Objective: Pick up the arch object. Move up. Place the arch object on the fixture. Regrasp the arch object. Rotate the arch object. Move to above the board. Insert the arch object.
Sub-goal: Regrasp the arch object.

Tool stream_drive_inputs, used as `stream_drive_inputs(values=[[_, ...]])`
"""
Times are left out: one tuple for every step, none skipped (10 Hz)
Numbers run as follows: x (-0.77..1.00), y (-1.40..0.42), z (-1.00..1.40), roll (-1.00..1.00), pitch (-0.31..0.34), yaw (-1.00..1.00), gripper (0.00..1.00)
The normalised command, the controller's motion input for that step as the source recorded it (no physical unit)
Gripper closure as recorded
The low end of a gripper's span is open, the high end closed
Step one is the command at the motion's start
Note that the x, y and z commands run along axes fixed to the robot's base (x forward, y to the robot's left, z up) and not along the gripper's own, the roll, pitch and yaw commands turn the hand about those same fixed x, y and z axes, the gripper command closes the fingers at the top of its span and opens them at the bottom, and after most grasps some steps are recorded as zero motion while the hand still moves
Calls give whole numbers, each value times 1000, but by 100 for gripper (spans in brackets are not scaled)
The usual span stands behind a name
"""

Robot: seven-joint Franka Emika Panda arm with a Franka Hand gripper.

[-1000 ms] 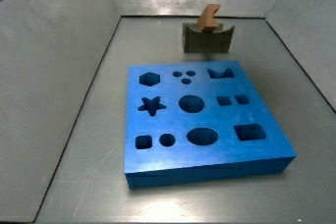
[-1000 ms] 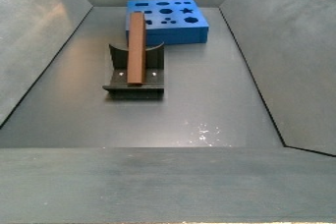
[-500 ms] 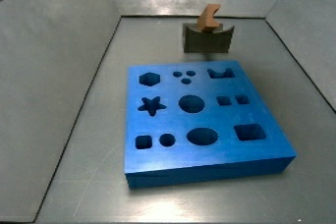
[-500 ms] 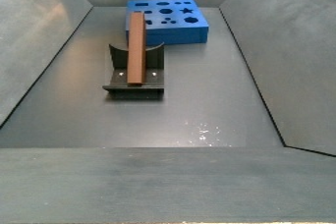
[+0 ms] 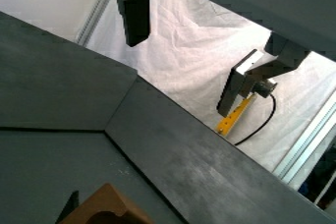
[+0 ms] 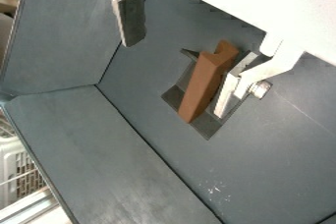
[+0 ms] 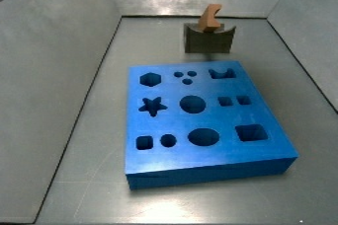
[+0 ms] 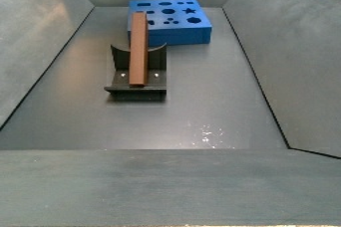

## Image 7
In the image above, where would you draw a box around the black curved fixture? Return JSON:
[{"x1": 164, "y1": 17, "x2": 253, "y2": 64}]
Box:
[{"x1": 183, "y1": 23, "x2": 236, "y2": 53}]

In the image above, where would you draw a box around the blue shape sorting block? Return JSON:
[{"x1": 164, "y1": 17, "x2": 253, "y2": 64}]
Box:
[{"x1": 126, "y1": 61, "x2": 298, "y2": 189}]

